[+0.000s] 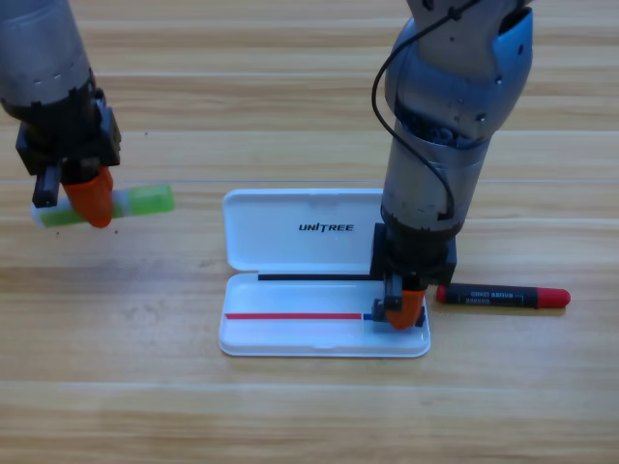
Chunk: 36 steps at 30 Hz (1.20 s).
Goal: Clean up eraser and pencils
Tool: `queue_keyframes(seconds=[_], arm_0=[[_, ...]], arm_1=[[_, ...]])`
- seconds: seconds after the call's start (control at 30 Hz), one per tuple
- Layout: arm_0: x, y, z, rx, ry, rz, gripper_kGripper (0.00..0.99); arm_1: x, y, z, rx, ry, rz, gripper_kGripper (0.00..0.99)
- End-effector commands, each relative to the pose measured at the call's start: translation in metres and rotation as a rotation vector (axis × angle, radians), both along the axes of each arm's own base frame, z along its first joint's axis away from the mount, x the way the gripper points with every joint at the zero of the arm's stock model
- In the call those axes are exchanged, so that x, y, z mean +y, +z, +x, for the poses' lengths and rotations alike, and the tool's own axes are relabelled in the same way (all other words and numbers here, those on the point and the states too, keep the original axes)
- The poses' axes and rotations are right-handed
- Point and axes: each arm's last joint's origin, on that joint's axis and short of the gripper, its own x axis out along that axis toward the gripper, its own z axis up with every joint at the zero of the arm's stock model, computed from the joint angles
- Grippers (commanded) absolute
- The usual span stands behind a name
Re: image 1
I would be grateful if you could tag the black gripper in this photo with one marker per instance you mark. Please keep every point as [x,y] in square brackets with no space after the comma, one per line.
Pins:
[416,251]
[67,135]

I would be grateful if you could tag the green highlighter pen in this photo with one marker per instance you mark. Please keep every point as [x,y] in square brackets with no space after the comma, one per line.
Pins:
[145,200]

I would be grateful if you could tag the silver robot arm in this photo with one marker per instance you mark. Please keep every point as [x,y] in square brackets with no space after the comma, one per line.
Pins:
[38,53]

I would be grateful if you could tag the white Unitree pencil case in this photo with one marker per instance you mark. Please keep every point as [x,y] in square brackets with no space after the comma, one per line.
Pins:
[290,251]

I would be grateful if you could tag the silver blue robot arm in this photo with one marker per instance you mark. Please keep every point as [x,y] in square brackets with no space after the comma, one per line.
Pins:
[445,121]

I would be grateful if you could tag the red and black marker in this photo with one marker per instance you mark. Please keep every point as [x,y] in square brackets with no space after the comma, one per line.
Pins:
[503,295]

